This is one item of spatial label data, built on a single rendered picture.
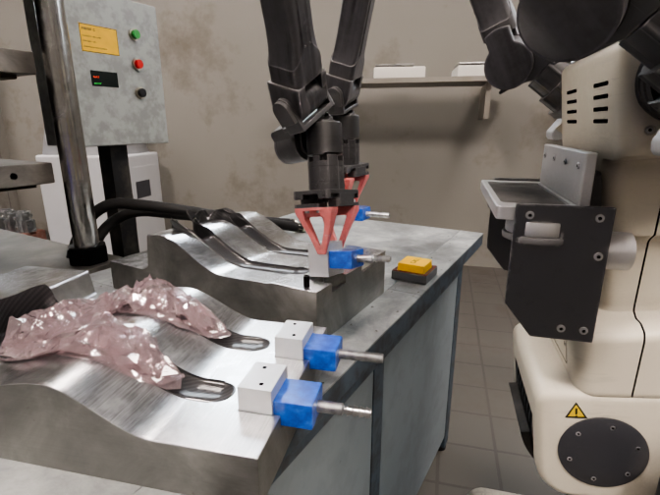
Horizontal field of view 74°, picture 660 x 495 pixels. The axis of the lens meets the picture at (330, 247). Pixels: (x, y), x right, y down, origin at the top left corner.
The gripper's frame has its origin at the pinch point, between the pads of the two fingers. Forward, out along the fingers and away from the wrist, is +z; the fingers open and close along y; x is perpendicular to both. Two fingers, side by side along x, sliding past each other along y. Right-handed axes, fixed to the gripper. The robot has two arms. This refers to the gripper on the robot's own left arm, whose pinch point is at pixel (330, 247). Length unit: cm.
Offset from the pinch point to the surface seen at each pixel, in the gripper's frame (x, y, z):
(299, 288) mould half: -2.1, 6.5, 5.6
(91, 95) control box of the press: -80, -14, -40
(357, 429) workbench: -1.1, -8.4, 35.0
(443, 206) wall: -62, -294, -3
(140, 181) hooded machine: -276, -175, -36
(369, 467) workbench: -3, -17, 48
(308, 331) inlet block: 5.5, 15.9, 9.0
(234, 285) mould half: -15.2, 6.4, 5.7
